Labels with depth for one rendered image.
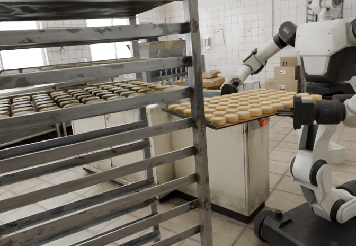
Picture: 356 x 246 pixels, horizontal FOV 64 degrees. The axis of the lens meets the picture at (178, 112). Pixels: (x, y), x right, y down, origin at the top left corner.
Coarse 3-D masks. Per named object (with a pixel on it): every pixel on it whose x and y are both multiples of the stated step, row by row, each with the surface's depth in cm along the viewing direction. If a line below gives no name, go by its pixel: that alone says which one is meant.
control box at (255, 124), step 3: (255, 120) 184; (258, 120) 187; (261, 120) 191; (264, 120) 194; (267, 120) 198; (252, 123) 184; (255, 123) 185; (258, 123) 188; (252, 126) 185; (255, 126) 185; (258, 126) 188; (252, 129) 185; (255, 129) 186
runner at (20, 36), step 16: (0, 32) 58; (16, 32) 59; (32, 32) 61; (48, 32) 62; (64, 32) 64; (80, 32) 66; (96, 32) 67; (112, 32) 69; (128, 32) 71; (144, 32) 73; (160, 32) 75; (176, 32) 78
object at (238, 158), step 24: (192, 144) 217; (216, 144) 201; (240, 144) 188; (264, 144) 205; (192, 168) 223; (216, 168) 206; (240, 168) 192; (264, 168) 209; (192, 192) 229; (216, 192) 212; (240, 192) 197; (264, 192) 213; (240, 216) 206
